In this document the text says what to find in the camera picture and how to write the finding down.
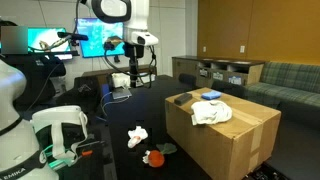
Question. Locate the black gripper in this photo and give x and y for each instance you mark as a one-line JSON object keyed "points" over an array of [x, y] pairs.
{"points": [[133, 50]]}

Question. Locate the blue sponge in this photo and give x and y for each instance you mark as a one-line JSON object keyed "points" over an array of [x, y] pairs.
{"points": [[211, 95]]}

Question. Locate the red plush toy green leaf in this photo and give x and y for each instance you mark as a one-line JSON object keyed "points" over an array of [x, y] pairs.
{"points": [[156, 159]]}

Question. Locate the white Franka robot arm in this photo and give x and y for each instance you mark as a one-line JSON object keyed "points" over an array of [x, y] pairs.
{"points": [[13, 150]]}

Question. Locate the white box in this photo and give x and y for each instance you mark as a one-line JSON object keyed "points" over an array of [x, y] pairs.
{"points": [[120, 80]]}

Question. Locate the white cloth with red spot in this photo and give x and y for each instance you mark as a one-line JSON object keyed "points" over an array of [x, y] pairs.
{"points": [[136, 135]]}

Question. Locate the large cardboard box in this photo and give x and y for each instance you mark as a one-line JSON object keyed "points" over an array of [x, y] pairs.
{"points": [[226, 140]]}

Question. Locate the clear plastic bin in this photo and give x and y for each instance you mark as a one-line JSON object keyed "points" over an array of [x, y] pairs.
{"points": [[148, 78]]}

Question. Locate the grey flat device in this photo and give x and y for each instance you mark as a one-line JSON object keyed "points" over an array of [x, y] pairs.
{"points": [[120, 94]]}

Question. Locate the blue rectangular object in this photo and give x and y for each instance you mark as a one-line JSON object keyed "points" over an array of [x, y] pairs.
{"points": [[105, 90]]}

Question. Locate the wooden desk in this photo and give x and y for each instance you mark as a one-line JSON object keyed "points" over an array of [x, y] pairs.
{"points": [[100, 74]]}

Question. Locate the black backpack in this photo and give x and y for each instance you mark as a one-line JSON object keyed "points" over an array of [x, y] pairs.
{"points": [[85, 93]]}

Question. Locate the black chair back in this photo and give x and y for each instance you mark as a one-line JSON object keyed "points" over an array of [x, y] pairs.
{"points": [[228, 89], [186, 80]]}

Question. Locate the white cabinet label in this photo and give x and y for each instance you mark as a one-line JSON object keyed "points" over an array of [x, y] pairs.
{"points": [[203, 72], [218, 76], [235, 80]]}

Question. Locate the white VR headset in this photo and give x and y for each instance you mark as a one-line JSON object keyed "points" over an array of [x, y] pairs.
{"points": [[56, 115]]}

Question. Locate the small orange clip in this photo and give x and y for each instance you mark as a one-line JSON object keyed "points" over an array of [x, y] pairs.
{"points": [[87, 153]]}

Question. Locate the wooden cabinet with bins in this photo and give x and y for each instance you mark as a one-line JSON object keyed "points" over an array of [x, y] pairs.
{"points": [[226, 66]]}

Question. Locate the person in dark clothes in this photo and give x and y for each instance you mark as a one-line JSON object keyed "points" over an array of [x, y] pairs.
{"points": [[30, 76]]}

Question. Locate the green plaid sofa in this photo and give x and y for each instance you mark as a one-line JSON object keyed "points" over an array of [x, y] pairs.
{"points": [[286, 86]]}

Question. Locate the ochre wrist camera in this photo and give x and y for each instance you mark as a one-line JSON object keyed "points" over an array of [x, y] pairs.
{"points": [[115, 42]]}

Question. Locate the black camera on mount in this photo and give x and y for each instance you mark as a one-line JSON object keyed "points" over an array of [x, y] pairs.
{"points": [[71, 36]]}

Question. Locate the white wall outlet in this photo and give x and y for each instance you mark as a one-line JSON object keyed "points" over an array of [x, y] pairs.
{"points": [[242, 49], [204, 49]]}

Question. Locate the small wall monitor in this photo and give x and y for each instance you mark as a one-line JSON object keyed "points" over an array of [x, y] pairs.
{"points": [[46, 38]]}

